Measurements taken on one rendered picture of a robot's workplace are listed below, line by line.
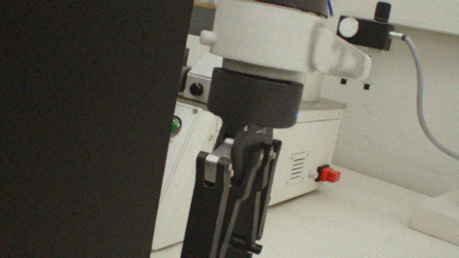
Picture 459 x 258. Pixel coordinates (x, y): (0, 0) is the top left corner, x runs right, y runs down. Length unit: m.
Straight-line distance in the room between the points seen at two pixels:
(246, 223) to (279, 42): 0.18
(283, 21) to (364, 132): 1.03
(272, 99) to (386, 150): 0.99
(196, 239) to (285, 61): 0.15
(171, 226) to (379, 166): 0.80
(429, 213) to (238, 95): 0.66
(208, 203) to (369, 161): 1.03
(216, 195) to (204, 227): 0.03
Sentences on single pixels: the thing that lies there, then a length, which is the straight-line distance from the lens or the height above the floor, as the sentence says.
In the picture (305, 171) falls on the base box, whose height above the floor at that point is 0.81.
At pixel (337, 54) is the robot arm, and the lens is 0.47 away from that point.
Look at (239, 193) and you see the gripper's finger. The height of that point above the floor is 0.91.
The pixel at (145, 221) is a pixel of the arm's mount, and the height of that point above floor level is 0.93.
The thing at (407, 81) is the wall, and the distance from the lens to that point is 1.41.
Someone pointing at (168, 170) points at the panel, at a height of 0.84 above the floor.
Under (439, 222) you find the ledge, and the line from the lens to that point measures 1.05.
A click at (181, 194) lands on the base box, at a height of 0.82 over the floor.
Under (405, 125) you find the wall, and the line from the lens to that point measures 1.41.
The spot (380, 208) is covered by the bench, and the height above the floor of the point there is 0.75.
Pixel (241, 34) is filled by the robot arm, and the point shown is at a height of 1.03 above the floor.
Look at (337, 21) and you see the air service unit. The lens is 1.01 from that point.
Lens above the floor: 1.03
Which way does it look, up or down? 10 degrees down
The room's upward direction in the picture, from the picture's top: 11 degrees clockwise
